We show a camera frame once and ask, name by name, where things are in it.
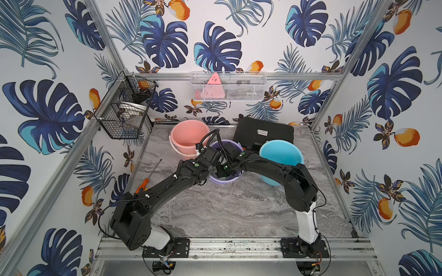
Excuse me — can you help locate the black plastic tool case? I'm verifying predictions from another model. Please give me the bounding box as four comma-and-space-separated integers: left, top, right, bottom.
233, 117, 294, 152

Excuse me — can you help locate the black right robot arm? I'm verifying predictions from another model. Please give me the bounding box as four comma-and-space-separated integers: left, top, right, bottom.
214, 149, 319, 244

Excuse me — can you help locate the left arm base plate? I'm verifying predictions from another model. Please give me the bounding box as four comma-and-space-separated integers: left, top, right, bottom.
142, 238, 191, 259

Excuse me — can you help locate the pink triangular object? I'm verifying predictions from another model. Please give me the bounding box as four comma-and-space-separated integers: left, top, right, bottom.
200, 72, 226, 100

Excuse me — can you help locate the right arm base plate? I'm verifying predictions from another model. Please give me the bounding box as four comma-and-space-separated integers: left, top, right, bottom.
280, 236, 330, 259

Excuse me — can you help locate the orange handled screwdriver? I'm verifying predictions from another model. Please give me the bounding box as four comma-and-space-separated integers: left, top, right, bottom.
135, 159, 162, 194

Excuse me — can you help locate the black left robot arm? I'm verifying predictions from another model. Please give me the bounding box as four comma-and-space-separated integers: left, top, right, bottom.
110, 147, 222, 251

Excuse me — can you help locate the black wire basket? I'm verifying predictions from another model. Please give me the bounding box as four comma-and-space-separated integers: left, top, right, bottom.
93, 71, 158, 140

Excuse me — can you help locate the pink plastic bucket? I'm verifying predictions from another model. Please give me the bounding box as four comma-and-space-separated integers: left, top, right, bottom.
169, 120, 210, 160

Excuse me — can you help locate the white wire shelf basket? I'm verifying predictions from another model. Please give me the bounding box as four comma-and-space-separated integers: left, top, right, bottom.
190, 72, 267, 102

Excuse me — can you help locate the aluminium front rail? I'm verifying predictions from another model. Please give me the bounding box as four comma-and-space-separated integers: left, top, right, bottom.
94, 236, 379, 262

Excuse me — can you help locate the purple plastic bucket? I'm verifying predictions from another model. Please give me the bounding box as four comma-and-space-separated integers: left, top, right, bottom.
209, 139, 243, 185

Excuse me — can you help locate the turquoise plastic bucket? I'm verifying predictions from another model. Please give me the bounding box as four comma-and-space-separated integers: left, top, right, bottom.
259, 140, 305, 166

